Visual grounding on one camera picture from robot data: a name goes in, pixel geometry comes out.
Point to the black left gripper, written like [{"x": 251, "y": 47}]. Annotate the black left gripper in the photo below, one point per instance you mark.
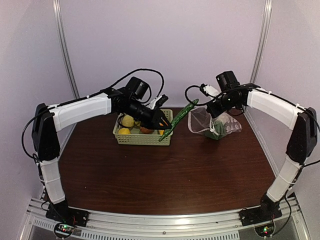
[{"x": 154, "y": 121}]

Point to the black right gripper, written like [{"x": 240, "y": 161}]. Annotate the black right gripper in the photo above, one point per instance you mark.
[{"x": 214, "y": 111}]

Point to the toy red tomato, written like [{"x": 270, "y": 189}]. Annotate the toy red tomato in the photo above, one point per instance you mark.
[{"x": 145, "y": 130}]

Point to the green plastic basket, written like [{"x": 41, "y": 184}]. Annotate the green plastic basket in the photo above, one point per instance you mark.
[{"x": 136, "y": 137}]

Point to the toy bok choy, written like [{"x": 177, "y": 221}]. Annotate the toy bok choy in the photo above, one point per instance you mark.
[{"x": 216, "y": 131}]

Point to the toy potato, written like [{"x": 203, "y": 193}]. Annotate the toy potato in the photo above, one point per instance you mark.
[{"x": 128, "y": 121}]

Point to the clear zip top bag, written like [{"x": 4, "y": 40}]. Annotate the clear zip top bag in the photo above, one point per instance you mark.
[{"x": 201, "y": 122}]

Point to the toy cucumber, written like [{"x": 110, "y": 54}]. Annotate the toy cucumber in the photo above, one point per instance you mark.
[{"x": 177, "y": 119}]

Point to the toy yellow lemon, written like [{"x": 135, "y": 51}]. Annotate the toy yellow lemon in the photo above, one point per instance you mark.
[{"x": 124, "y": 131}]

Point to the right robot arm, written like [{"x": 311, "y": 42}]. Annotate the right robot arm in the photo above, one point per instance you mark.
[{"x": 300, "y": 120}]

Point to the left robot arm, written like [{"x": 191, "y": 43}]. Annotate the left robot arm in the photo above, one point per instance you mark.
[{"x": 49, "y": 120}]

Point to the toy orange mango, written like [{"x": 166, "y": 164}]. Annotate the toy orange mango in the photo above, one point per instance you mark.
[{"x": 161, "y": 132}]

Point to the right circuit board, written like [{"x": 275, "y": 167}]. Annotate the right circuit board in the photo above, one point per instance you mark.
[{"x": 265, "y": 230}]

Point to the circuit board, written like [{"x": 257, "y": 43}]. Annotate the circuit board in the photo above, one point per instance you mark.
[
  {"x": 265, "y": 230},
  {"x": 63, "y": 230}
]

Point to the left circuit board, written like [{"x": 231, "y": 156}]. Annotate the left circuit board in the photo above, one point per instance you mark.
[{"x": 63, "y": 230}]

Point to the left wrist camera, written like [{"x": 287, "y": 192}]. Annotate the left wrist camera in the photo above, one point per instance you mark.
[{"x": 158, "y": 102}]

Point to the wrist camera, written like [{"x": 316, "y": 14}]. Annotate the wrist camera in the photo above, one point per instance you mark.
[
  {"x": 158, "y": 102},
  {"x": 209, "y": 91}
]

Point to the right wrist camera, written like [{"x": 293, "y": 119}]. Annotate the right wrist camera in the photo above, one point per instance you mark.
[{"x": 209, "y": 91}]

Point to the right aluminium frame post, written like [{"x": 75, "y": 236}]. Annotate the right aluminium frame post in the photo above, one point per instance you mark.
[{"x": 264, "y": 32}]

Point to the aluminium frame post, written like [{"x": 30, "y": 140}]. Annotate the aluminium frame post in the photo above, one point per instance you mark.
[
  {"x": 64, "y": 48},
  {"x": 264, "y": 32}
]

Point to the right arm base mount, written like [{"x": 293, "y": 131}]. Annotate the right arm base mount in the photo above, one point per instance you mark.
[{"x": 255, "y": 215}]

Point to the front aluminium rail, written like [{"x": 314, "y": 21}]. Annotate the front aluminium rail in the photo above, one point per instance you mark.
[{"x": 224, "y": 225}]

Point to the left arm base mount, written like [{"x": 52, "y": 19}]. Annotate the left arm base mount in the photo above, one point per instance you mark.
[{"x": 70, "y": 216}]

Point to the left aluminium frame post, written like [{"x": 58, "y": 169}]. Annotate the left aluminium frame post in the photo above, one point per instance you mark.
[{"x": 64, "y": 48}]

